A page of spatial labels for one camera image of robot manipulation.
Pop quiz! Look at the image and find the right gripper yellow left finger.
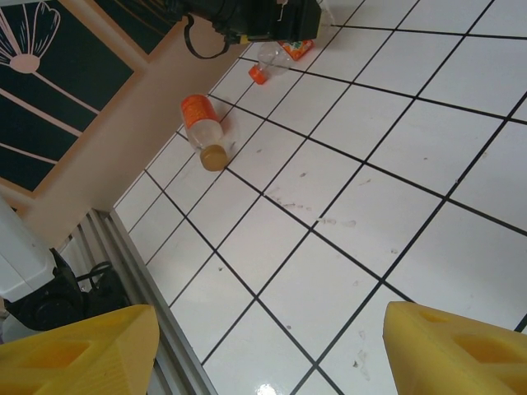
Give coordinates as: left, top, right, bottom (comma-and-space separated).
0, 304, 161, 395

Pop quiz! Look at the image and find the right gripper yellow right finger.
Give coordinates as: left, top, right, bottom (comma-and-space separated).
382, 300, 527, 395

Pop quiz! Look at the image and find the clear bottle orange label cap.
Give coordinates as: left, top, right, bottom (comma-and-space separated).
248, 39, 316, 86

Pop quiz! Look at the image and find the orange label bottle tan cap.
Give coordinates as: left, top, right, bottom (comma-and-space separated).
180, 93, 230, 172

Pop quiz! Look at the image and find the thin black left gripper cable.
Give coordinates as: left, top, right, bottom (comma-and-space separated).
183, 14, 230, 59

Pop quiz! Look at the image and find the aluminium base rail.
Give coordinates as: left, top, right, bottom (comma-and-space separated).
68, 207, 219, 395

